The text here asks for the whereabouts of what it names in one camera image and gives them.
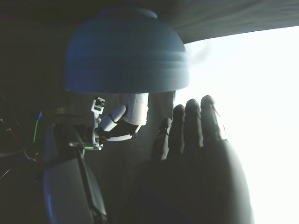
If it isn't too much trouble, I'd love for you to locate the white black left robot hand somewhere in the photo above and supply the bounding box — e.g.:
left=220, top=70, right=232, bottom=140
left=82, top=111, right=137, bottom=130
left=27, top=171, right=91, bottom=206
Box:
left=43, top=95, right=255, bottom=224

